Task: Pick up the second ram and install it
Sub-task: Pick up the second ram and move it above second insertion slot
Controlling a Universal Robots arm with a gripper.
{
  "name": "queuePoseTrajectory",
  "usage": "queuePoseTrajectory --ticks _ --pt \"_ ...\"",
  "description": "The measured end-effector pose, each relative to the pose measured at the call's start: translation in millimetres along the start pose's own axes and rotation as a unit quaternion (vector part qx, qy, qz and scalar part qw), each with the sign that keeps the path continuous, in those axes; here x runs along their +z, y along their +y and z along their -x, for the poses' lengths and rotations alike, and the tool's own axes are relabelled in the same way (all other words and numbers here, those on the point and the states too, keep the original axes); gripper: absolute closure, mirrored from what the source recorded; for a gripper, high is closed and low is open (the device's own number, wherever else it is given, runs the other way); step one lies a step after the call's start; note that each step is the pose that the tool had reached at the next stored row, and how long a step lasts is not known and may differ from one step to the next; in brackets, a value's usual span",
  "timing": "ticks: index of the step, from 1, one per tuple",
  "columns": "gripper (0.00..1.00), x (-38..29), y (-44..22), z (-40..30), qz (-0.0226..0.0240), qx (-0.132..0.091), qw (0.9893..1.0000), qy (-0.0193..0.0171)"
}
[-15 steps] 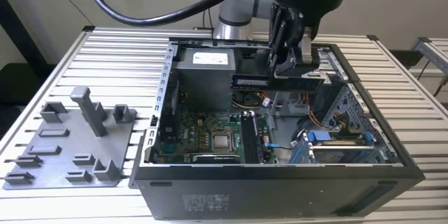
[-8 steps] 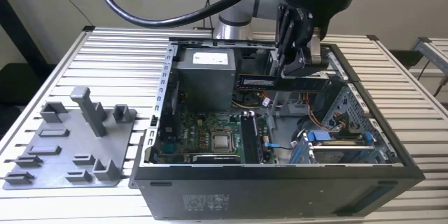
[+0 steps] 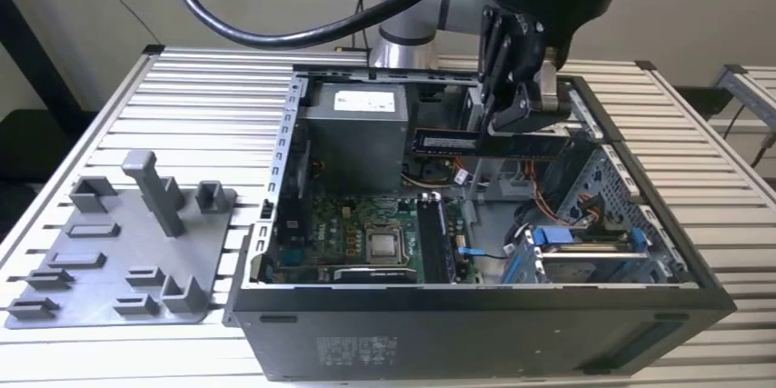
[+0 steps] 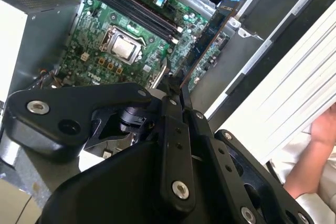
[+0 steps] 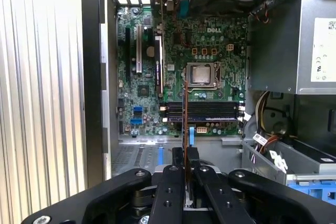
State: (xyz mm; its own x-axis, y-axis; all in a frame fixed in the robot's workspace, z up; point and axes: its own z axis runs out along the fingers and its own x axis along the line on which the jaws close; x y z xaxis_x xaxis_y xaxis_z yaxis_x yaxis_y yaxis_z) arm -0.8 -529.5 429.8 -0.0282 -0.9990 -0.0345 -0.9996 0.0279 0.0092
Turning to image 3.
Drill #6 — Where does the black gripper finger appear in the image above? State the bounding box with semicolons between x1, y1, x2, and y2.
475;5;548;136
538;45;574;128

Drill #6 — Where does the orange wire bundle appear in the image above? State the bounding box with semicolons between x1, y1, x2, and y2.
526;158;602;226

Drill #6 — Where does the grey metal drive cage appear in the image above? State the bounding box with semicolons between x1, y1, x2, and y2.
459;82;603;202

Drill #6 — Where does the thin black hanging cable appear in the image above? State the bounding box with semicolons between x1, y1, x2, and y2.
355;0;382;53

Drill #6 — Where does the green motherboard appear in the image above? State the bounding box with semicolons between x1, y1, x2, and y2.
266;194;482;284

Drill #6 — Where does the black graphics card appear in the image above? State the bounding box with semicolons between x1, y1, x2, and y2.
331;266;422;284

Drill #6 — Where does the black upright post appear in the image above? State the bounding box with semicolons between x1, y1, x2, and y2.
0;0;92;125

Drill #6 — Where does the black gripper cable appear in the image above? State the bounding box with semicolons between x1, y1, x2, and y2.
160;0;482;51

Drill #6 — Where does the grey plastic parts rack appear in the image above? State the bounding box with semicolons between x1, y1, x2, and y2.
4;149;254;331

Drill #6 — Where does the black open PC case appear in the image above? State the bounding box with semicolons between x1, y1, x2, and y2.
222;63;739;383

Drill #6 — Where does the silver CPU in socket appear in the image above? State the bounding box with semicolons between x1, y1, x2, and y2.
362;224;408;264

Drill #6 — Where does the disk bay with blue rails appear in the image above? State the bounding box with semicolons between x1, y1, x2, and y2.
502;224;672;285

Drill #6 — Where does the black RAM stick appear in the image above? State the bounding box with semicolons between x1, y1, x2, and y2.
411;127;576;160
416;195;455;283

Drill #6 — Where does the neighbouring metal slat table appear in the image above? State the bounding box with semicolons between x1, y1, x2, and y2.
708;64;776;134

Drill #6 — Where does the grey power supply unit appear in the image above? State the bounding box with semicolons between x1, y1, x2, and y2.
300;83;408;194

